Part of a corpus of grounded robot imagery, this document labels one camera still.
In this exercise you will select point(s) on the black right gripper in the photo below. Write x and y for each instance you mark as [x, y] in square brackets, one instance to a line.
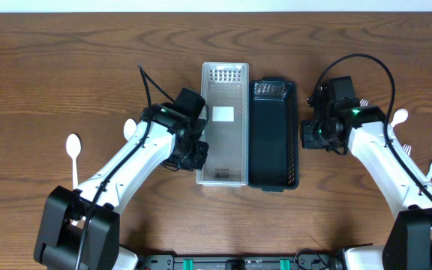
[310, 136]

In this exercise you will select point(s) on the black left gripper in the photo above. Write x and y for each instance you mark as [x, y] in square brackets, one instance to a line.
[196, 157]

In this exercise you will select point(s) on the clear plastic basket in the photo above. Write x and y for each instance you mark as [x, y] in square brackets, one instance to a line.
[225, 88]

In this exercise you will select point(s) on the white plastic spoon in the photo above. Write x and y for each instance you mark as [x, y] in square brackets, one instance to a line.
[130, 127]
[400, 116]
[73, 149]

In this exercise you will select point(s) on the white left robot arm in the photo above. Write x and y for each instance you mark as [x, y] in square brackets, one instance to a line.
[80, 228]

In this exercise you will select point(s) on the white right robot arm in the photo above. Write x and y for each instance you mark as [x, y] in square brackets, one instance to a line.
[408, 194]

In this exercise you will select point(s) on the dark green plastic basket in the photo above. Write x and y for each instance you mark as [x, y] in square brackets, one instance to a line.
[273, 158]

